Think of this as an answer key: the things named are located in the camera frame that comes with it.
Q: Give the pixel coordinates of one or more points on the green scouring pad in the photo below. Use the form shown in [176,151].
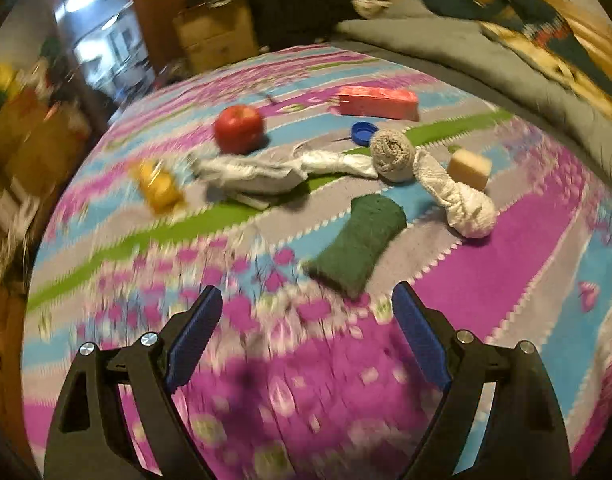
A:
[358,245]

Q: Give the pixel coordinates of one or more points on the dark bag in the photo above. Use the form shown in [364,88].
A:
[296,10]

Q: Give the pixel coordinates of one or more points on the striped floral blanket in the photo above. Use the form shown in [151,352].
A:
[336,410]

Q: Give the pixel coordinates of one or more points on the white patterned cloth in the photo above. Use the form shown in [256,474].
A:
[370,6]

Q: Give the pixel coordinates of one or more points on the yellow sponge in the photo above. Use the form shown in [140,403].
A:
[469,170]

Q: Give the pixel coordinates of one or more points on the yellow and teal patterned blanket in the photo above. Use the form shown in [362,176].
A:
[545,35]

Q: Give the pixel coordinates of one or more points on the yellow and green bag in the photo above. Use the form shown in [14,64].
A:
[0,85]

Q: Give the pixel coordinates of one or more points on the blue bottle cap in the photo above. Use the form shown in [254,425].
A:
[363,134]

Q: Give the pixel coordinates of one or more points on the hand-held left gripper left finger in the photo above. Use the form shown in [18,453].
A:
[193,340]

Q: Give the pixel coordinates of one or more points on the pile of cardboard boxes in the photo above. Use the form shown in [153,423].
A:
[36,145]

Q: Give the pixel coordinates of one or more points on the grey quilt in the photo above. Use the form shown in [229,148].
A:
[485,55]

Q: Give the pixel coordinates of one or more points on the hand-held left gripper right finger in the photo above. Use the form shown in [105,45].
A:
[420,340]

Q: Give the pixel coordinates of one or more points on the pink box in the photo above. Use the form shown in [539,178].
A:
[378,102]

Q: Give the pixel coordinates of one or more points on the yellow small bottle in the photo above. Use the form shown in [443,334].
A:
[158,187]

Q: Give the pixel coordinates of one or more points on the rolled beige towel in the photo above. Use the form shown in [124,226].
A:
[391,156]

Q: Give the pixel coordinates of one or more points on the cardboard box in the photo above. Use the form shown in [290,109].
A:
[216,35]

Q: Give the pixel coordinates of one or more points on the silver white plastic wrapper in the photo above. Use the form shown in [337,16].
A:
[256,175]

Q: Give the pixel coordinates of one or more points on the red apple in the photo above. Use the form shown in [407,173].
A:
[238,129]

